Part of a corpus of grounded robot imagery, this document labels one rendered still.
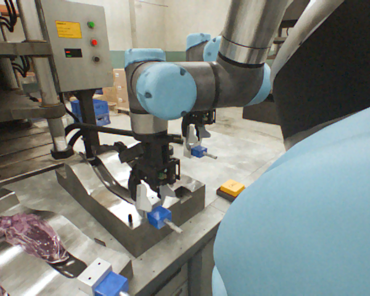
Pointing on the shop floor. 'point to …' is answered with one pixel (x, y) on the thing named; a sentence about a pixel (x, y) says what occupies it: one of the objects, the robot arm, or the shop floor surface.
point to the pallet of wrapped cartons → (119, 76)
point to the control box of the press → (78, 55)
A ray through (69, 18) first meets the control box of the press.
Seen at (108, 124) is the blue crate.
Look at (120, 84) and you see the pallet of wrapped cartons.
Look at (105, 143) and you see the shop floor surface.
